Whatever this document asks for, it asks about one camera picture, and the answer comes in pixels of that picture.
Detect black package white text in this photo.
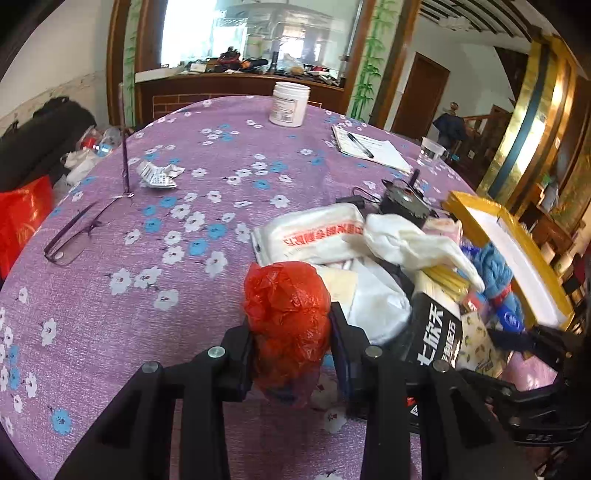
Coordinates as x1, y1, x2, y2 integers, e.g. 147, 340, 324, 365
402, 292, 463, 368

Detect blue knitted gloves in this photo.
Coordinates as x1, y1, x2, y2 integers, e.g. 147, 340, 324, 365
461, 243, 525, 333

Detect red plastic bag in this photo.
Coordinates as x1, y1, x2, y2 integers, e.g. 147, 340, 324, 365
243, 262, 332, 408

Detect white cloth towel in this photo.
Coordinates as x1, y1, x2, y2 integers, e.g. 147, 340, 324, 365
363, 214, 485, 292

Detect pink tissue pack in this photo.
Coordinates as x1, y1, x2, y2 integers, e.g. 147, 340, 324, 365
422, 217, 463, 245

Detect white bag red text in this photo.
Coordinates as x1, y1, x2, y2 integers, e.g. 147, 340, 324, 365
252, 203, 370, 266

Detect blue printed tissue pack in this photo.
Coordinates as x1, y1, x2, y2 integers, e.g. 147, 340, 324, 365
456, 312, 506, 378

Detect yellow rimmed cardboard box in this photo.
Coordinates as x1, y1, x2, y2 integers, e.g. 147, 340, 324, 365
442, 191, 574, 331

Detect purple floral tablecloth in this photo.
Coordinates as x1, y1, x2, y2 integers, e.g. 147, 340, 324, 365
1, 96, 467, 479

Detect black electric motor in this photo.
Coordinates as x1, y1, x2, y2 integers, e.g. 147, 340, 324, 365
378, 169, 438, 228

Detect red shopping bag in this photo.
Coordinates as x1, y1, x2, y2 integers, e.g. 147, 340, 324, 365
0, 176, 53, 280

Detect black power adapter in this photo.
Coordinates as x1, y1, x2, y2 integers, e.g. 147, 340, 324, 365
335, 195, 376, 210

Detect silver pill blister pack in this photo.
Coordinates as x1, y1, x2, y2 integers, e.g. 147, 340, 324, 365
136, 161, 184, 190

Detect clear plastic cup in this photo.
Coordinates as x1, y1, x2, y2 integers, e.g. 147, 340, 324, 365
417, 137, 447, 165

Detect white paper notebook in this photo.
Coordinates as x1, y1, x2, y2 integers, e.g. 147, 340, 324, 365
332, 126, 413, 174

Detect black pen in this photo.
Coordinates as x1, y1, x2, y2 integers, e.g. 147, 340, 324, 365
346, 132, 375, 159

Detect person in dark jacket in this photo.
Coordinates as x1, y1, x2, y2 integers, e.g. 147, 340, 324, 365
433, 102, 468, 150

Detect black bag on chair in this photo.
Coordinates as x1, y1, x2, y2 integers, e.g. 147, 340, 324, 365
0, 96, 97, 192

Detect brown wooden door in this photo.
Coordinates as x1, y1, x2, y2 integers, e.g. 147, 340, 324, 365
391, 53, 450, 140

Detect white plastic jar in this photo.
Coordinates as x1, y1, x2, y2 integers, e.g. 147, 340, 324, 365
269, 81, 311, 128

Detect purple frame eyeglasses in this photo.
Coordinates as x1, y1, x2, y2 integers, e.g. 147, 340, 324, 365
43, 82, 136, 267

